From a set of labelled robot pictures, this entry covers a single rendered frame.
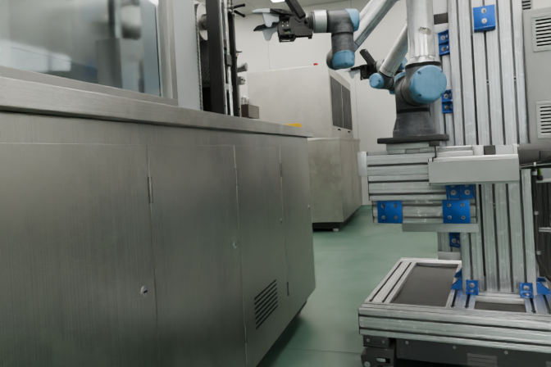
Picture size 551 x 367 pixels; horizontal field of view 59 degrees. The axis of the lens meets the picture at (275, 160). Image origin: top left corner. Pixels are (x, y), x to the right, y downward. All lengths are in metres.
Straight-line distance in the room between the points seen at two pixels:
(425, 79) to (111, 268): 1.13
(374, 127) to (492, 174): 5.03
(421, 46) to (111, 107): 1.10
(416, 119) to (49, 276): 1.33
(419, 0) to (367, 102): 4.95
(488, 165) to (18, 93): 1.32
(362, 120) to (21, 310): 6.07
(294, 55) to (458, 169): 5.43
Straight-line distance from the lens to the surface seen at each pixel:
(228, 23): 2.00
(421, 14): 1.73
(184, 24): 2.00
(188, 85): 1.95
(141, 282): 1.04
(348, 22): 1.68
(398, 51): 2.44
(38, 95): 0.78
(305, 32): 1.67
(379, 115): 6.62
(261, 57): 7.05
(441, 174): 1.65
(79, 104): 0.85
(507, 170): 1.65
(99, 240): 0.92
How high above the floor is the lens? 0.78
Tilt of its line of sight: level
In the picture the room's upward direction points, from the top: 3 degrees counter-clockwise
